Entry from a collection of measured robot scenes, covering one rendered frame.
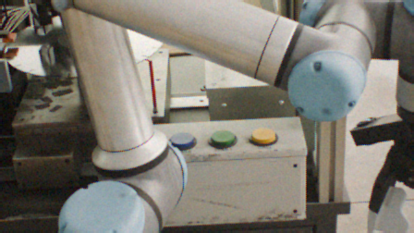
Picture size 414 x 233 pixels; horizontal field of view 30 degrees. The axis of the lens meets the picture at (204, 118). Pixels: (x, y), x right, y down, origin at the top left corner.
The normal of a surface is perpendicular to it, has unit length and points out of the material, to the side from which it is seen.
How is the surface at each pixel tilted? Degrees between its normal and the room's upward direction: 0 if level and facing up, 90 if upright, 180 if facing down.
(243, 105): 90
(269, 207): 90
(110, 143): 91
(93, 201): 7
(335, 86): 90
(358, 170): 0
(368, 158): 0
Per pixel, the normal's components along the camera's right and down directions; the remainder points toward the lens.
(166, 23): -0.28, 0.42
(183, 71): -0.06, -0.87
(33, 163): 0.01, 0.50
